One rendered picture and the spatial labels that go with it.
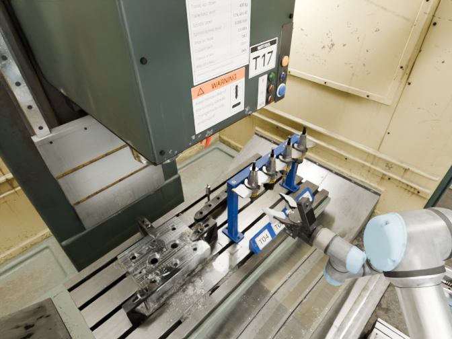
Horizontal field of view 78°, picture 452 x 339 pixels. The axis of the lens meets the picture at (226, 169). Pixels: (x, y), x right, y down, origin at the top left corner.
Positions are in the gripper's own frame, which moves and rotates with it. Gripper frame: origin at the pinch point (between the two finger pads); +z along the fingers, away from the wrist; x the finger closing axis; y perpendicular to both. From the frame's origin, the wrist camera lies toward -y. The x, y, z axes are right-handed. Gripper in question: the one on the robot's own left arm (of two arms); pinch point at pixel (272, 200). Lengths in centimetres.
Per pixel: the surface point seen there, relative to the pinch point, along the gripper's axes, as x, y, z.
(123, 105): -42, -51, 11
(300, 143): 31.2, -5.0, 9.4
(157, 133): -40, -47, 4
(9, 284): -93, 65, 91
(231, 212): -7.0, 13.7, 14.4
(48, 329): -85, 56, 49
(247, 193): -5.2, -1.8, 7.8
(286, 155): 20.1, -4.6, 9.2
